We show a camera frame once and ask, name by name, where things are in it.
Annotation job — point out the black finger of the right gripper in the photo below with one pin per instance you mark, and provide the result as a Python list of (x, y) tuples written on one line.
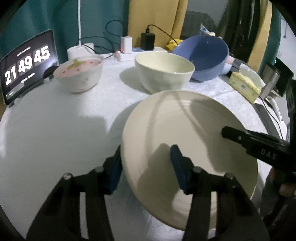
[(235, 135)]

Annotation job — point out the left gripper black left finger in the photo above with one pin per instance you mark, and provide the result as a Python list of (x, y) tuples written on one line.
[(59, 216)]

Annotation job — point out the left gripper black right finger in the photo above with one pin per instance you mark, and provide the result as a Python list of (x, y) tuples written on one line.
[(237, 218)]

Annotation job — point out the cream ceramic plate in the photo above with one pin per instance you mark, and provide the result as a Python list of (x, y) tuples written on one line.
[(193, 122)]

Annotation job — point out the blue plastic bowl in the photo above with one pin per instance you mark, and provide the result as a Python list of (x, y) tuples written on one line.
[(207, 53)]

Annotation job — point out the cream ceramic bowl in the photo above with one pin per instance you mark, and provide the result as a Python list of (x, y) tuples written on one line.
[(161, 71)]

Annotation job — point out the pink strawberry bowl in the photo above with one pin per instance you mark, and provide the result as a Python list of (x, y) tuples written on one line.
[(80, 74)]

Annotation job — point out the yellow tissue box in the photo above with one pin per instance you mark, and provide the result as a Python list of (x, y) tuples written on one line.
[(245, 86)]

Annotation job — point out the steel thermos tumbler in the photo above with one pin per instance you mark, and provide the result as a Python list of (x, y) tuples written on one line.
[(270, 76)]

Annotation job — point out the yellow wipes pack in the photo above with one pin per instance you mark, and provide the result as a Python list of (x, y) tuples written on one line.
[(172, 44)]

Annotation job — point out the black charger adapter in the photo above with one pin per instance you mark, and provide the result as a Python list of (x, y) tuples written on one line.
[(147, 40)]

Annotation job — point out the yellow curtain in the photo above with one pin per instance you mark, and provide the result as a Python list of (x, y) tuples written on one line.
[(164, 18)]

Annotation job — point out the white power strip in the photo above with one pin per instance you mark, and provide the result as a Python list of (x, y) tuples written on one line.
[(135, 51)]

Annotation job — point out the white charger plug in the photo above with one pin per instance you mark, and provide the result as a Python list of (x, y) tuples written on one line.
[(126, 45)]

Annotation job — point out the tablet showing clock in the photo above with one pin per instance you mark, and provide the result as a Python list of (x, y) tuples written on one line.
[(28, 65)]

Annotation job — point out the white desk lamp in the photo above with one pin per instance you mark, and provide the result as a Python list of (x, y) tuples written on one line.
[(80, 49)]

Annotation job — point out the teal curtain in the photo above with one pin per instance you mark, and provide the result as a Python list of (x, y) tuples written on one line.
[(99, 22)]

